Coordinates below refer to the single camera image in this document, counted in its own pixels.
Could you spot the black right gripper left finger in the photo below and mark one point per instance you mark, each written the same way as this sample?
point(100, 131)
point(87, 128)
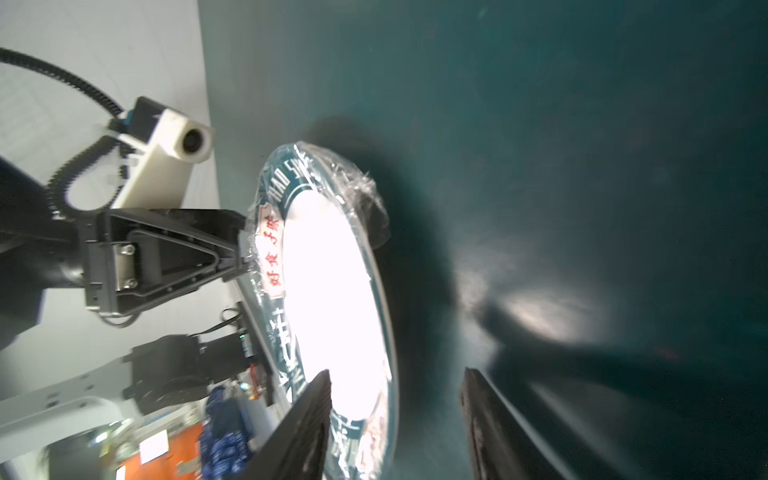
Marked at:
point(297, 448)

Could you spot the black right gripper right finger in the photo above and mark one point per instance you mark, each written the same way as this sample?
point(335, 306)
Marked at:
point(499, 445)

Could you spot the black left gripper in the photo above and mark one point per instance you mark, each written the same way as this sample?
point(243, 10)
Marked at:
point(137, 259)

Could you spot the white plate green rim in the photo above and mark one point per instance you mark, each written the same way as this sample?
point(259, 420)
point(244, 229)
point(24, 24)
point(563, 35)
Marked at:
point(330, 312)

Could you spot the clear plastic wrap sheet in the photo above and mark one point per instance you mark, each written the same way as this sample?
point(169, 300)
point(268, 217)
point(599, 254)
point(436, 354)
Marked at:
point(336, 198)

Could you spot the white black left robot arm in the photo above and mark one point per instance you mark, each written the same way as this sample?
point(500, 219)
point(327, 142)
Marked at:
point(39, 252)

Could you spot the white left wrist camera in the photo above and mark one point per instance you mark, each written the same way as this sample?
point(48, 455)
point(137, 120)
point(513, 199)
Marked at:
point(167, 145)

